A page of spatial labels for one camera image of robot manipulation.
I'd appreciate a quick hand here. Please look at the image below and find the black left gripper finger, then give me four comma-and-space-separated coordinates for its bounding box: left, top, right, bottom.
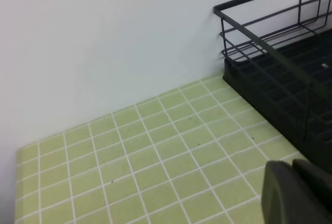
261, 159, 331, 223

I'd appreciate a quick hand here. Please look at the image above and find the black drip tray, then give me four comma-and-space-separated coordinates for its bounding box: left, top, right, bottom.
223, 31, 331, 172

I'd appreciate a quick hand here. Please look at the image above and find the black wire dish rack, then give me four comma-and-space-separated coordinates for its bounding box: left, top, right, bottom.
213, 0, 332, 142

